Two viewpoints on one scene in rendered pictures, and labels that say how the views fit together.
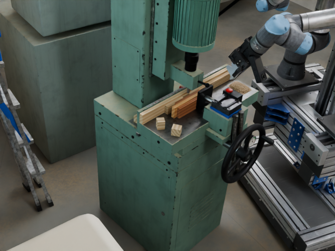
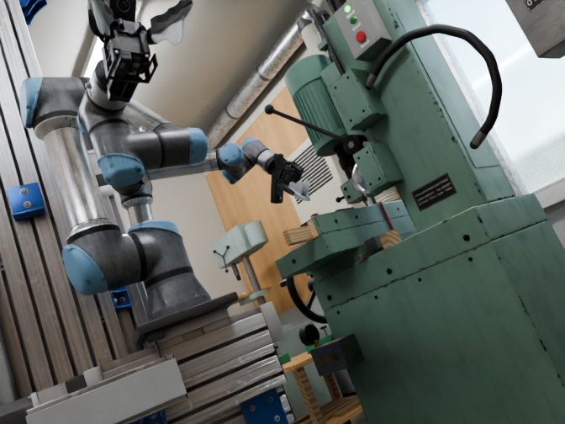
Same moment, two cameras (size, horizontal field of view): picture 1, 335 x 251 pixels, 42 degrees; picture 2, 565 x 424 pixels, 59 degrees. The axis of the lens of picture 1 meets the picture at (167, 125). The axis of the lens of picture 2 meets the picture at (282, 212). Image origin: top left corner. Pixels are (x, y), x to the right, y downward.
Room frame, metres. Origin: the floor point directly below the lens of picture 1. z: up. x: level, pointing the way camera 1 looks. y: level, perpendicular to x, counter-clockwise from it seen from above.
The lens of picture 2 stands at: (3.27, -0.34, 0.70)
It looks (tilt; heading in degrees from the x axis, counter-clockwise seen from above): 13 degrees up; 180
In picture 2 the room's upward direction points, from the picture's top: 22 degrees counter-clockwise
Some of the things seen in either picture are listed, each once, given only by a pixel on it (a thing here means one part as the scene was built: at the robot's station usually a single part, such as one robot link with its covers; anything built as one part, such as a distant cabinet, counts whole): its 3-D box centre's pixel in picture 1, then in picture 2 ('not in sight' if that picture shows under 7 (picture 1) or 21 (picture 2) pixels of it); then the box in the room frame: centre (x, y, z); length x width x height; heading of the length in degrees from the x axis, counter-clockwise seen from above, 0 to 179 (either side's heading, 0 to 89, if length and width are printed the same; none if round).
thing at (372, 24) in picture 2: not in sight; (361, 27); (1.97, 0.06, 1.40); 0.10 x 0.06 x 0.16; 48
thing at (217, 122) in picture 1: (225, 115); not in sight; (1.54, -0.25, 0.91); 0.15 x 0.14 x 0.09; 138
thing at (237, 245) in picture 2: not in sight; (271, 324); (-0.64, -0.78, 0.79); 0.62 x 0.48 x 1.58; 42
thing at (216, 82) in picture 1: (207, 86); (348, 225); (1.75, -0.18, 0.92); 0.56 x 0.02 x 0.04; 138
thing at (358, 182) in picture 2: not in sight; (370, 176); (1.83, -0.07, 1.02); 0.12 x 0.03 x 0.12; 48
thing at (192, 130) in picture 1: (209, 115); (351, 247); (1.60, -0.18, 0.87); 0.61 x 0.30 x 0.06; 138
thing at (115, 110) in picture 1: (166, 115); (426, 252); (1.73, 0.01, 0.76); 0.57 x 0.45 x 0.09; 48
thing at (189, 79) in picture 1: (186, 75); (365, 188); (1.66, -0.07, 1.03); 0.14 x 0.07 x 0.09; 48
